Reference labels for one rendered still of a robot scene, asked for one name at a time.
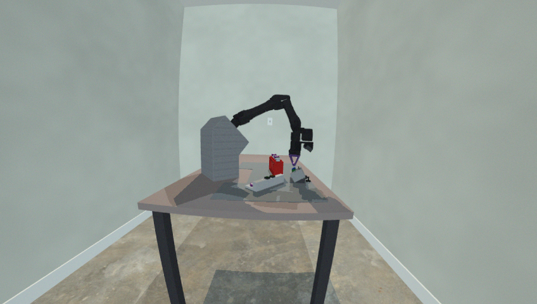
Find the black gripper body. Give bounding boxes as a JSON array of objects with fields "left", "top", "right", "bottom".
[{"left": 289, "top": 141, "right": 300, "bottom": 155}]

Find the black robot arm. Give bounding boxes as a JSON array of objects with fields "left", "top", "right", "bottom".
[{"left": 231, "top": 94, "right": 313, "bottom": 152}]

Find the grey flat mat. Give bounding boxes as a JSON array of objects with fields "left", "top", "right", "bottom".
[{"left": 210, "top": 162, "right": 328, "bottom": 202}]

